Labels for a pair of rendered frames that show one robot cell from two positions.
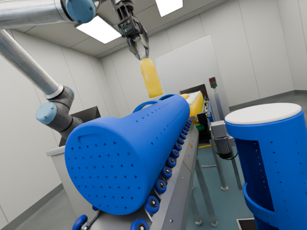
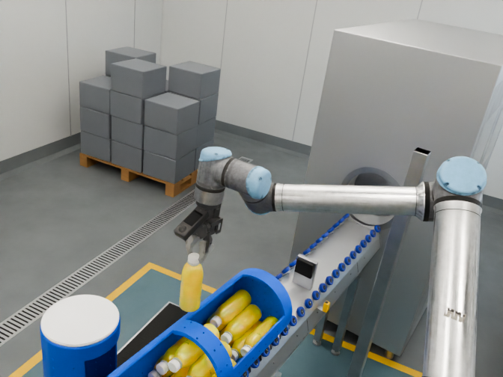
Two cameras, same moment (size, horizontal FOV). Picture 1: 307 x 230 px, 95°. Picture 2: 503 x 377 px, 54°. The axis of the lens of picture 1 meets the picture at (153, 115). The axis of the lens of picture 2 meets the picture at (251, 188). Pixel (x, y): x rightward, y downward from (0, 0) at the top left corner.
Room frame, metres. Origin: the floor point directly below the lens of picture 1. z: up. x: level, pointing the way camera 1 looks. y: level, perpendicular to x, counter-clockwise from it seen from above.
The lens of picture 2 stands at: (1.96, 0.24, 2.36)
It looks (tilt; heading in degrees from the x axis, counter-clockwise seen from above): 26 degrees down; 186
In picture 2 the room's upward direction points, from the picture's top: 8 degrees clockwise
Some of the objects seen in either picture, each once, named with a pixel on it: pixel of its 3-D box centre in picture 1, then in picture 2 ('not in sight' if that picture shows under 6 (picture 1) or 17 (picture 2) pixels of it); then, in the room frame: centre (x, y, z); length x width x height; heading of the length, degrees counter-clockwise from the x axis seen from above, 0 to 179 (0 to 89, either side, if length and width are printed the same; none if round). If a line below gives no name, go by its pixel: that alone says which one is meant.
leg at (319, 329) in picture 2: not in sight; (325, 307); (-0.66, 0.57, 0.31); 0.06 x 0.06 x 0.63; 66
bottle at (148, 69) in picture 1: (150, 76); (191, 283); (0.68, -0.04, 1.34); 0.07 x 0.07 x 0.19
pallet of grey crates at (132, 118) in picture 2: not in sight; (149, 117); (-2.84, -1.44, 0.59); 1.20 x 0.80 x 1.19; 75
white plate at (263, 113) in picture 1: (257, 112); (81, 319); (0.63, -0.46, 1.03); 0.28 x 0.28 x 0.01
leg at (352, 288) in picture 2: not in sight; (345, 316); (-0.61, 0.70, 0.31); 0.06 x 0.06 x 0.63; 66
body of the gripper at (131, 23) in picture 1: (129, 22); (206, 217); (0.64, -0.02, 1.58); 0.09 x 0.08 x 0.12; 155
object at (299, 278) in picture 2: not in sight; (304, 272); (0.00, 0.35, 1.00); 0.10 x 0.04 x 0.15; 66
